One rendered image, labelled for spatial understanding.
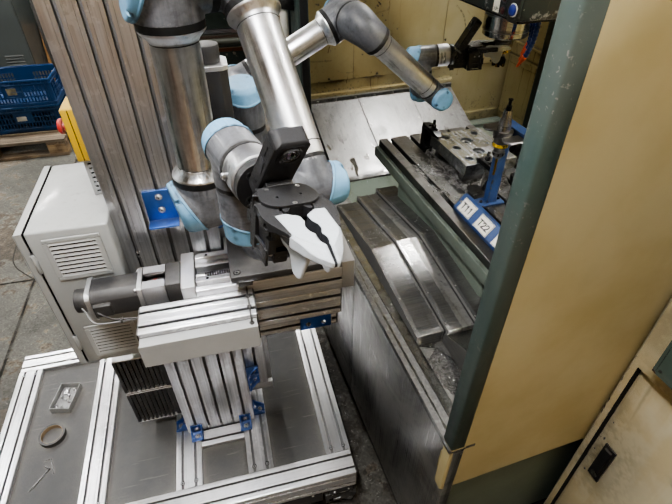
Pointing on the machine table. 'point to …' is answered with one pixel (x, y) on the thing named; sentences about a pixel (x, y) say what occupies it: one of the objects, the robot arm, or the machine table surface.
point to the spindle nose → (494, 27)
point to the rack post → (493, 183)
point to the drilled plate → (467, 150)
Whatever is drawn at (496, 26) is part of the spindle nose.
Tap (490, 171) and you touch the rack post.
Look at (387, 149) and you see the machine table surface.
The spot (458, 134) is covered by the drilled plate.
